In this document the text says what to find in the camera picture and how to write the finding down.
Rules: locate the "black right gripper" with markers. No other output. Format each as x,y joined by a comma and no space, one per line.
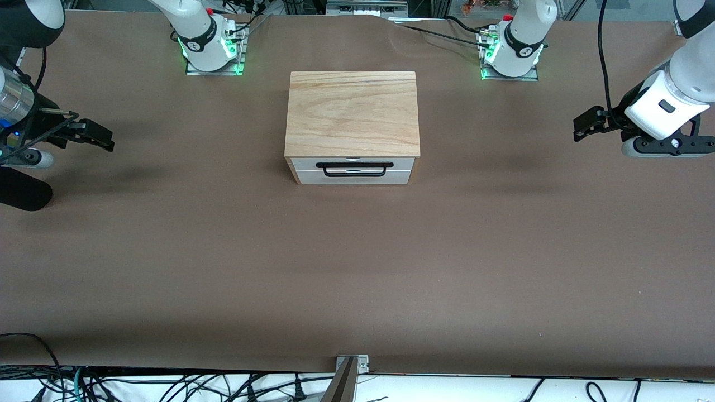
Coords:
51,124

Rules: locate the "wooden drawer cabinet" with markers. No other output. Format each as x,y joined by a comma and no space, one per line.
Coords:
352,111

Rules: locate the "black foam cylinder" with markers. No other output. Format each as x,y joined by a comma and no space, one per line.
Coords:
22,192

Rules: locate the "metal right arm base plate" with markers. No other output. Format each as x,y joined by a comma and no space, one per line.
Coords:
241,56

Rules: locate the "grey metal camera pole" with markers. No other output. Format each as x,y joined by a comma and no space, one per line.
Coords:
342,388

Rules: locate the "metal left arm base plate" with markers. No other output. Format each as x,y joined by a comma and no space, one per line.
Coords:
530,76

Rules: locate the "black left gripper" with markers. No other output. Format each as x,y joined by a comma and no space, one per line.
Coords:
613,121

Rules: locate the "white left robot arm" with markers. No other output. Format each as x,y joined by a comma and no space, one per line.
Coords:
522,33

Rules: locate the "grey power strip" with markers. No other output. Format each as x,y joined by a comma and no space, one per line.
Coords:
366,6

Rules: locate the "metal table edge bracket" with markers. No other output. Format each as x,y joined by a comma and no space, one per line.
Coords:
362,364

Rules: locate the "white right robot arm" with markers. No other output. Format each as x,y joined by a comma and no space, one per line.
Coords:
195,33

